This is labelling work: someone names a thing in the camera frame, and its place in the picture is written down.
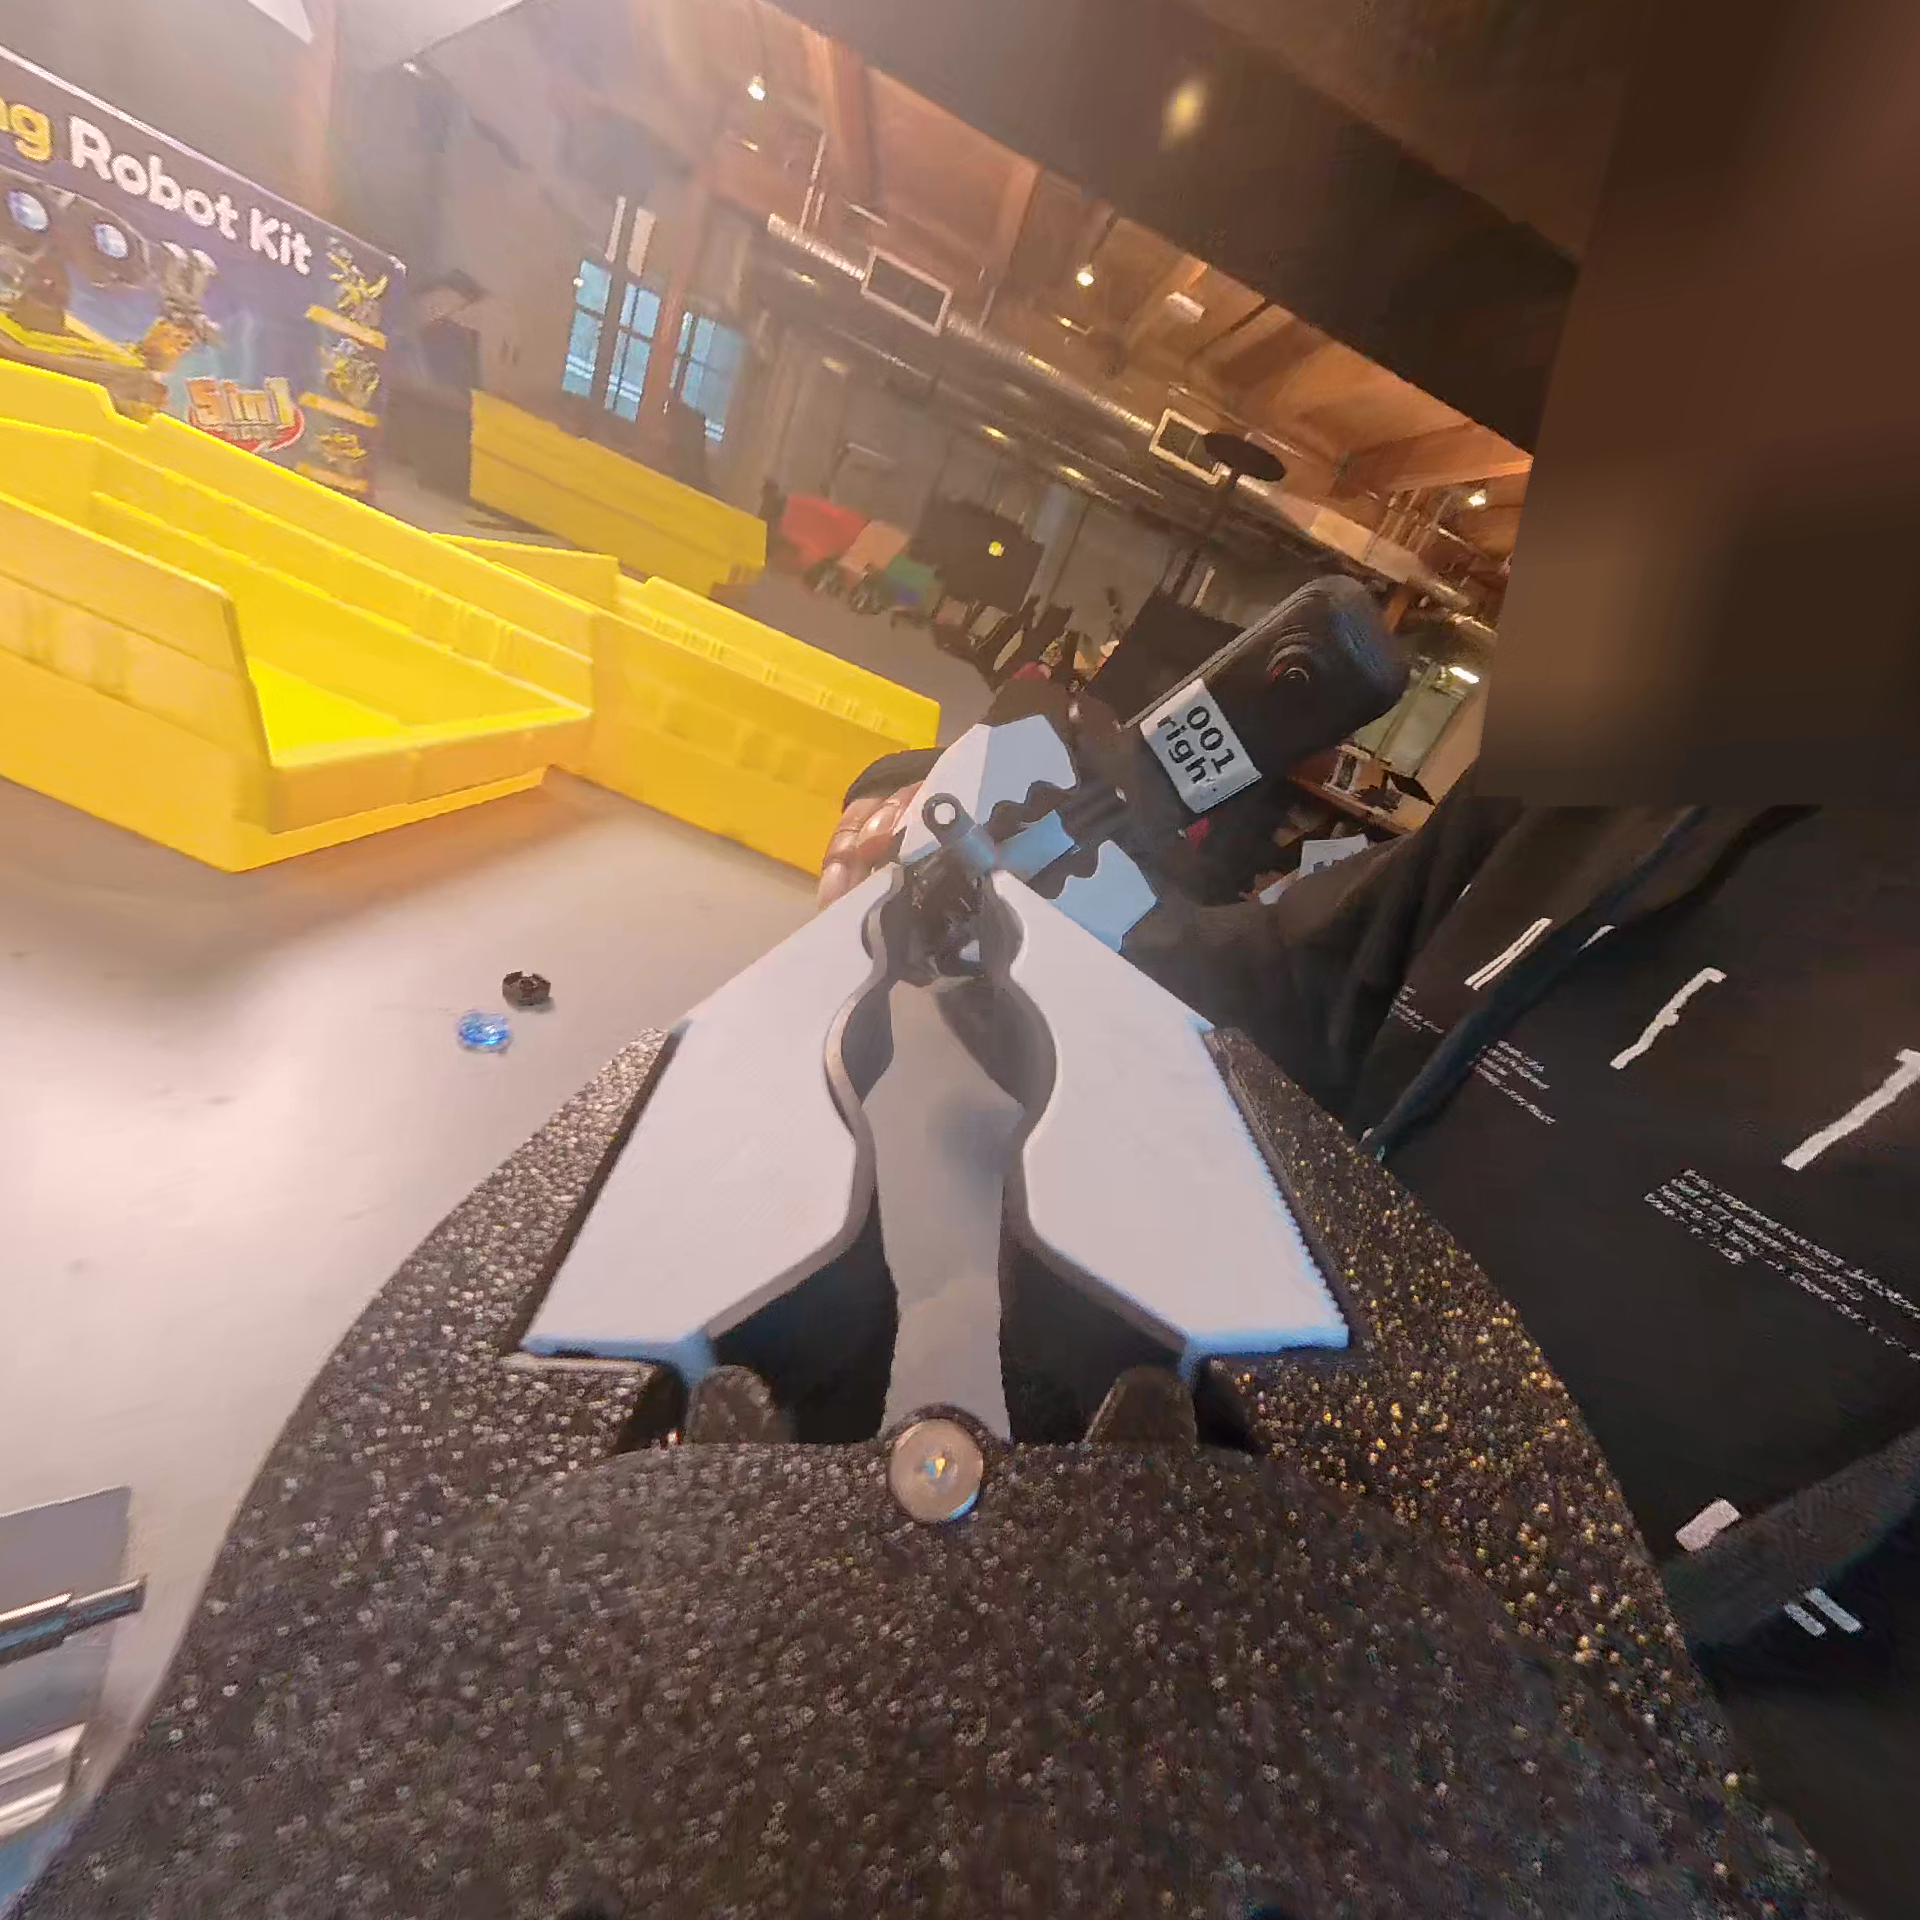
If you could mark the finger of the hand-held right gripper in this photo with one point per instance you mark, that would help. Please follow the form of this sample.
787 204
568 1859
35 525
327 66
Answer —
1117 893
997 764

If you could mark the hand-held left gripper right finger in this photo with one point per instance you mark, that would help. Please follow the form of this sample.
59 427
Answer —
1170 1202

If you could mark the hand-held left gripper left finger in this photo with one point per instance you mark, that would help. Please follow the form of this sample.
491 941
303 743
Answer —
705 1202

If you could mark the small black grey brick assembly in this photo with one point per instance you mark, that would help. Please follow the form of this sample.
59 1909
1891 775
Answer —
944 901

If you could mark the person's right forearm black sleeve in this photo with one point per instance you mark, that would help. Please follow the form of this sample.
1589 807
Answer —
1275 974

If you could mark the person's right hand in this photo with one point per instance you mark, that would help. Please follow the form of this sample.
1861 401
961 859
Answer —
861 834

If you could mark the black disc on pole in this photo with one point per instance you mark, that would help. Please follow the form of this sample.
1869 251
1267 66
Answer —
1244 459

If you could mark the small black round brick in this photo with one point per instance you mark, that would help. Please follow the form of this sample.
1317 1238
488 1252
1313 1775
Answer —
528 988

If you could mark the blue translucent round brick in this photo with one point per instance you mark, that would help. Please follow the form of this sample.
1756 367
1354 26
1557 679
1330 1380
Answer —
483 1033

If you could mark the open-front yellow plastic bin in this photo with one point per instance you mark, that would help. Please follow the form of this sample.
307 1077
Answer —
405 797

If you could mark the paned window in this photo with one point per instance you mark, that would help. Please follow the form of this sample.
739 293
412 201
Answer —
651 353

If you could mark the person's black printed hoodie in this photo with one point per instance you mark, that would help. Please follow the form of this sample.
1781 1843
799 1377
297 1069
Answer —
1723 1276

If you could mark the yellow open storage bin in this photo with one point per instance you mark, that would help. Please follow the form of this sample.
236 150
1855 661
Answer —
300 495

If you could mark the dark metal rod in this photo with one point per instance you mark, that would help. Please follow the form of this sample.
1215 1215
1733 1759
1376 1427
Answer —
66 1622

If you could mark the grey panel brick assembly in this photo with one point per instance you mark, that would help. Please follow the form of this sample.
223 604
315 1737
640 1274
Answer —
52 1724

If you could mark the toy robot kit box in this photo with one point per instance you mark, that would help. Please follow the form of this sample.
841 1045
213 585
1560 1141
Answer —
195 271

